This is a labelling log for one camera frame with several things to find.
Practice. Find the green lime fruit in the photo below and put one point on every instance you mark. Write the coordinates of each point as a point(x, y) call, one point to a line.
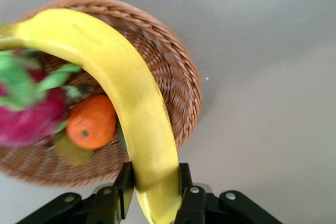
point(73, 153)

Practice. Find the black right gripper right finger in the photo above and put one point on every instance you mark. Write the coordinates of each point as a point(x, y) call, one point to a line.
point(193, 200)

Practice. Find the yellow banana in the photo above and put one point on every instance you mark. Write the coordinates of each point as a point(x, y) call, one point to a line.
point(131, 82)

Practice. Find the orange fruit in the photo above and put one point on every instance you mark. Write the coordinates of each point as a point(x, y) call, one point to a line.
point(90, 121)

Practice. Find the brown wicker basket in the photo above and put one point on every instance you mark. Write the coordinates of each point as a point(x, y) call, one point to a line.
point(173, 77)

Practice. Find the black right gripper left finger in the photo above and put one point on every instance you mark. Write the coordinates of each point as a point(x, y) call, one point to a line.
point(115, 195)

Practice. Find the pink dragon fruit green leaves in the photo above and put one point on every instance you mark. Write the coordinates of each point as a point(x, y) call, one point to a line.
point(26, 113)

